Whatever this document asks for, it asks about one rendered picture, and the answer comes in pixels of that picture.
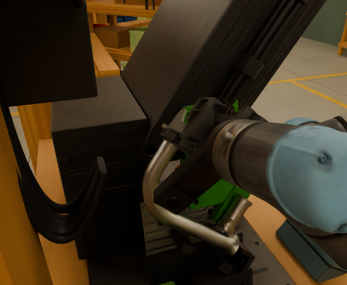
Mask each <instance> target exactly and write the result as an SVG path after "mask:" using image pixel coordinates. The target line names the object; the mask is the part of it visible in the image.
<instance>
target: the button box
mask: <svg viewBox="0 0 347 285"><path fill-rule="evenodd" d="M276 235H277V236H278V237H279V238H280V239H281V240H282V242H283V243H284V244H285V245H286V246H287V247H288V249H289V250H290V251H291V252H292V253H293V254H294V256H295V257H296V258H297V260H298V261H299V262H300V263H301V264H302V265H303V267H304V268H305V269H306V270H307V271H308V272H309V274H310V275H311V276H312V277H313V278H314V279H315V281H317V282H324V281H327V280H329V279H332V278H335V277H339V276H341V275H344V274H346V273H347V271H345V270H343V269H342V268H340V267H339V266H338V265H337V264H336V263H335V261H334V259H333V258H332V257H330V256H329V255H328V254H327V253H326V252H325V251H324V250H322V249H321V248H320V247H319V246H318V245H317V244H315V243H314V242H313V241H312V240H311V239H310V238H309V237H308V236H307V235H306V234H304V233H303V232H302V231H301V230H300V229H299V228H298V227H296V226H295V225H294V224H293V223H291V221H290V220H288V219H286V221H285V222H284V223H283V224H282V225H281V226H280V227H279V229H278V230H277V231H276Z"/></svg>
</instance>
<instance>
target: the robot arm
mask: <svg viewBox="0 0 347 285"><path fill-rule="evenodd" d="M225 104H227V105H229V104H228V103H226V102H220V101H219V100H217V99H216V98H215V97H199V98H198V100H197V101H196V103H195V105H194V106H193V108H192V109H191V111H190V113H189V115H188V116H187V118H186V119H185V115H186V109H182V110H180V111H179V112H178V114H177V115H176V116H175V118H174V119H173V120H172V121H171V123H170V124H169V125H168V126H167V127H165V128H164V129H163V130H162V132H161V133H160V136H161V137H162V138H163V139H164V140H165V141H167V142H169V143H172V144H173V145H174V146H175V147H176V148H178V149H179V150H180V151H182V152H184V153H186V154H187V155H188V156H189V157H188V158H187V159H186V160H185V161H184V162H183V163H182V164H180V165H179V166H178V167H177V168H176V169H175V170H174V171H173V172H172V173H171V174H170V175H169V176H168V177H167V178H166V179H165V180H164V181H163V182H162V183H161V184H160V185H159V186H158V187H157V188H156V189H155V190H154V191H153V202H154V203H155V204H157V205H159V206H161V207H163V208H164V209H166V210H168V211H170V212H172V213H174V214H176V215H178V214H180V213H181V212H183V211H184V210H185V209H186V208H187V207H188V206H190V205H191V204H192V203H193V202H194V201H195V200H197V199H198V198H199V197H200V196H201V195H202V194H204V193H205V192H206V191H207V190H209V189H210V188H211V187H212V186H213V185H214V184H216V183H217V182H218V181H219V180H220V179H221V178H223V179H224V180H226V181H227V182H229V183H231V184H233V185H234V186H236V187H238V188H240V189H242V190H244V191H246V192H248V193H250V194H252V195H254V196H256V197H258V198H259V199H261V200H263V201H265V202H267V203H269V204H270V205H272V206H273V207H274V208H276V209H277V210H278V211H279V212H280V213H281V214H283V215H284V216H285V217H286V218H287V219H288V220H290V221H291V223H293V224H294V225H295V226H296V227H298V228H299V229H300V230H301V231H302V232H303V233H304V234H306V235H307V236H308V237H309V238H310V239H311V240H312V241H313V242H314V243H315V244H317V245H318V246H319V247H320V248H321V249H322V250H324V251H325V252H326V253H327V254H328V255H329V256H330V257H332V258H333V259H334V261H335V263H336V264H337V265H338V266H339V267H340V268H342V269H343V270H345V271H347V113H344V114H341V115H339V116H336V117H334V118H332V119H328V120H326V121H324V122H321V123H320V122H318V121H316V120H314V119H312V118H305V117H297V118H293V119H291V120H289V121H287V122H285V123H284V124H283V123H274V122H269V121H267V120H266V119H264V118H263V117H262V116H260V115H258V114H257V113H256V112H255V111H254V110H253V109H252V108H251V107H250V106H246V105H242V106H241V108H240V109H239V111H238V112H237V111H234V110H235V109H234V108H233V107H230V105H229V107H228V106H226V105H225ZM232 109H233V110H232ZM184 119H185V120H186V121H188V123H185V122H184Z"/></svg>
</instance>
